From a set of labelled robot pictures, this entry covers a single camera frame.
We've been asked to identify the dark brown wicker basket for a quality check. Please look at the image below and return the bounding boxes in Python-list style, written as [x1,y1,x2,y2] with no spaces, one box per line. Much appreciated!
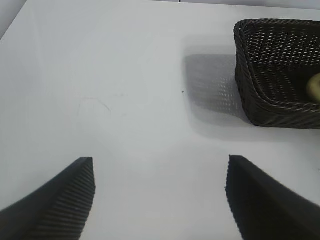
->
[233,18,320,130]

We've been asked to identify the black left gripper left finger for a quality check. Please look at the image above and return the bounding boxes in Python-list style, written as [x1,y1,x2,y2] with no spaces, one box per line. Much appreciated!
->
[0,156,97,240]

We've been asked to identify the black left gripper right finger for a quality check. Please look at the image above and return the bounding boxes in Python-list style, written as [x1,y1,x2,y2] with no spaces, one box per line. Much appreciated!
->
[224,154,320,240]

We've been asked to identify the pale yellow egg yolk pastry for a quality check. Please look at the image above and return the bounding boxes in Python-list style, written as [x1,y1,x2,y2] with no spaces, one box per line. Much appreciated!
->
[306,73,320,101]

